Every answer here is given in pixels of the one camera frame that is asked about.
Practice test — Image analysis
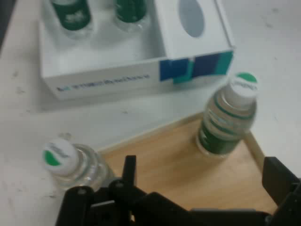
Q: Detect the water bottle green label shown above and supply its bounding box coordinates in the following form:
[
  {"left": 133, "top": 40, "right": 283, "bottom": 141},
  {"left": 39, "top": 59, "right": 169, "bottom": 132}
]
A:
[
  {"left": 113, "top": 0, "right": 149, "bottom": 32},
  {"left": 41, "top": 138, "right": 115, "bottom": 193},
  {"left": 196, "top": 72, "right": 259, "bottom": 158},
  {"left": 50, "top": 0, "right": 93, "bottom": 40}
]

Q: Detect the wooden tray cream rim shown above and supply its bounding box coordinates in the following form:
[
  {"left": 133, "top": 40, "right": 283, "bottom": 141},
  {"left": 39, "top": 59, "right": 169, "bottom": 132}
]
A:
[{"left": 98, "top": 112, "right": 280, "bottom": 214}]

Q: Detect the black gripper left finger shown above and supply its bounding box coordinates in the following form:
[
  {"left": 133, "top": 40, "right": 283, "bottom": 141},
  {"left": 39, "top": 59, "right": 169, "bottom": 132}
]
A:
[{"left": 55, "top": 155, "right": 148, "bottom": 226}]

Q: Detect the white blue cardboard box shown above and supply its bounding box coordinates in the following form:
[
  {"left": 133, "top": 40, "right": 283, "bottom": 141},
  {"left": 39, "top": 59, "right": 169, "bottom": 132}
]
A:
[{"left": 39, "top": 0, "right": 236, "bottom": 101}]

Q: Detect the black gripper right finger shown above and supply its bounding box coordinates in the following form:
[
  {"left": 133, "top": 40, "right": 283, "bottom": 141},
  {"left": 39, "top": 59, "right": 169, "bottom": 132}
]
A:
[{"left": 261, "top": 156, "right": 301, "bottom": 226}]

